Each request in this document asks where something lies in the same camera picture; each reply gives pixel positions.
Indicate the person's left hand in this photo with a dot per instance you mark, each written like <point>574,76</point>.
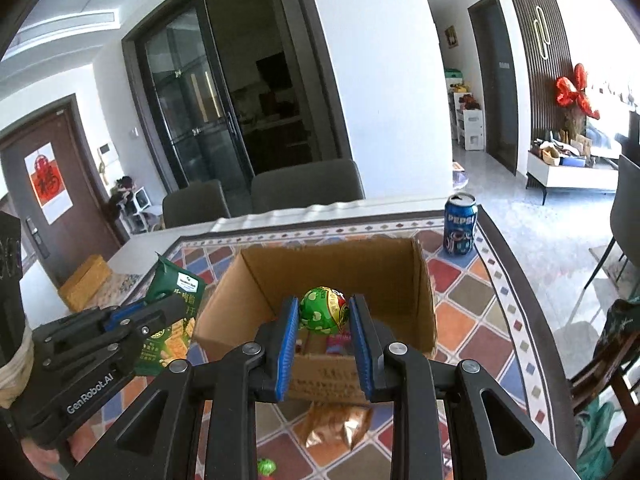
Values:
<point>45,460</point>

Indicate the small framed wall picture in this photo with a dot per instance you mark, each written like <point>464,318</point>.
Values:
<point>452,37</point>

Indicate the yellow box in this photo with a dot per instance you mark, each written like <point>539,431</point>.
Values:
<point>85,282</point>

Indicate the red foil balloon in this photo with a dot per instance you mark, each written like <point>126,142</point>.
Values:
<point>575,92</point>

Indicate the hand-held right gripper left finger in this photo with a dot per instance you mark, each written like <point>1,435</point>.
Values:
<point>286,355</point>

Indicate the white shelf unit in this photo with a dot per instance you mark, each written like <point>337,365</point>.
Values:
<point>470,125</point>

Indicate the brown cardboard box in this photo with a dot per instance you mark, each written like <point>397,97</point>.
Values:
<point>350,270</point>

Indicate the black framed glass sliding door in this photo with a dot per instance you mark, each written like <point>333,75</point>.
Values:
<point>200,85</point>

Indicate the dark grey chair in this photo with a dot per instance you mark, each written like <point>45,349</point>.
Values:
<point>627,200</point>

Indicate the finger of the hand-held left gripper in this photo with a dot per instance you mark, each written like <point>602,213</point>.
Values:
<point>165,312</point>
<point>125,312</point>

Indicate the dark slatted wall panel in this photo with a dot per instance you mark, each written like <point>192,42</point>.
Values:
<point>550,20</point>

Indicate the grey dining chair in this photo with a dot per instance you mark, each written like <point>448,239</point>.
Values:
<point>195,205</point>
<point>305,185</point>

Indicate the red wooden chair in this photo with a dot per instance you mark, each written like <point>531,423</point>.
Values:
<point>610,365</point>

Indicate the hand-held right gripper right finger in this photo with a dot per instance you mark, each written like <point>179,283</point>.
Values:
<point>361,355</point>

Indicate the colourful checkered table mat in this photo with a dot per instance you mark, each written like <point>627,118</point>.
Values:
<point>480,310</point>

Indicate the green plastic bag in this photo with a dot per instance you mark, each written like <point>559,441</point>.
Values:
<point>595,435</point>

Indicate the blue soda can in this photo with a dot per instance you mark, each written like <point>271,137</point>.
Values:
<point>460,227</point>

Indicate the red and white door poster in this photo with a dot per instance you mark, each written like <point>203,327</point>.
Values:
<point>49,182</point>

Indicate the dark hallway door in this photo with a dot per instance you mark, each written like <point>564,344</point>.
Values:
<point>495,85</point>

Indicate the green ball candy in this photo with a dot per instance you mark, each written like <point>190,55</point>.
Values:
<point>322,310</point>

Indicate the white low cabinet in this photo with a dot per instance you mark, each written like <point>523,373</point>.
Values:
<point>575,177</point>

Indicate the person's left forearm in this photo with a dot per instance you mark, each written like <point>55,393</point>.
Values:
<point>11,310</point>

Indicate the dark green snack packet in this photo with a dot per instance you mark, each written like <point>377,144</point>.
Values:
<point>175,275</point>

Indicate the white wall intercom panel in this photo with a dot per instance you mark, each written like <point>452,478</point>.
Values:
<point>104,149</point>

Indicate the dark green clothing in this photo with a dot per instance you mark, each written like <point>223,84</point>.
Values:
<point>622,325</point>

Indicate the brown crinkled snack packet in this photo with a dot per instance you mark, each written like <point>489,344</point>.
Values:
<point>332,422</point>

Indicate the white stool with plush toy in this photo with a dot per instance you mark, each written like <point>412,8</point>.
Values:
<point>135,205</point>

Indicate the brown entrance door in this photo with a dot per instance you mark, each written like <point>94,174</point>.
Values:
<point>75,170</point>

